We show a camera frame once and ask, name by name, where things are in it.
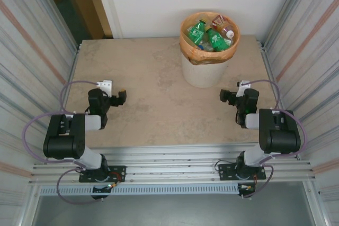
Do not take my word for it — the clear bottle grey-blue label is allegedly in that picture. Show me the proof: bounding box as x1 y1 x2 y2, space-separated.
195 41 212 52

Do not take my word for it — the white ribbed plastic bin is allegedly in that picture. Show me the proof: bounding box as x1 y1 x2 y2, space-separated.
181 51 228 88

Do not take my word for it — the white bin with orange bag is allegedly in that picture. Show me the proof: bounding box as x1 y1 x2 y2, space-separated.
180 11 240 66

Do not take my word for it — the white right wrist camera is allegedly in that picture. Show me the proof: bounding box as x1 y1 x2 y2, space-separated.
236 79 251 98

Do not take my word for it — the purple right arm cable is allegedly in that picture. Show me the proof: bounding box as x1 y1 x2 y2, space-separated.
242 79 309 199

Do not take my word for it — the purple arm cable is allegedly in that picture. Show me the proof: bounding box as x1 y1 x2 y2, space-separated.
242 79 309 199
22 79 99 205

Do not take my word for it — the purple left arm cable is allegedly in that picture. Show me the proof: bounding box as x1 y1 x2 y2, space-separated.
22 79 99 205

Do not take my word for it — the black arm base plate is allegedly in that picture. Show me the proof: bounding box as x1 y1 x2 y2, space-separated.
79 165 127 183
218 162 266 182

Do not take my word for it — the aluminium rail frame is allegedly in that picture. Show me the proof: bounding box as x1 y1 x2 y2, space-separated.
30 142 317 184

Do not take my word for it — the white slotted cable duct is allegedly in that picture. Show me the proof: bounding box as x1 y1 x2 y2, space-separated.
39 183 239 195

